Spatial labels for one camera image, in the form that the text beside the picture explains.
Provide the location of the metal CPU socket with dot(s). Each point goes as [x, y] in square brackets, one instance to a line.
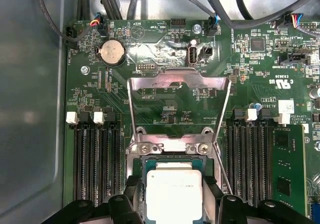
[175, 148]

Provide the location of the coin cell battery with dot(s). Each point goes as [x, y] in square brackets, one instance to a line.
[111, 51]

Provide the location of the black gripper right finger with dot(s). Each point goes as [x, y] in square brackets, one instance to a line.
[232, 209]

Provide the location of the green RAM stick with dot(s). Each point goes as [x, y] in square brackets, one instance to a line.
[287, 159]

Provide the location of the black and grey PC case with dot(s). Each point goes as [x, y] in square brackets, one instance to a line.
[30, 83]

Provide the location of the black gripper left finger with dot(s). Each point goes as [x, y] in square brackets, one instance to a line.
[117, 209]

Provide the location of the green motherboard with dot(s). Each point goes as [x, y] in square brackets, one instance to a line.
[262, 83]

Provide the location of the silver topped CPU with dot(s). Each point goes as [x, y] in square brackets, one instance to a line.
[173, 196]

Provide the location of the metal socket cover frame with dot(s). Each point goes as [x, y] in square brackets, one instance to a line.
[147, 82]

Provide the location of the internal USB port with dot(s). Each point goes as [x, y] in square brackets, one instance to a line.
[192, 56]

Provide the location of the blue expansion slot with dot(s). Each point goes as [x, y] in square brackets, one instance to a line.
[315, 211]

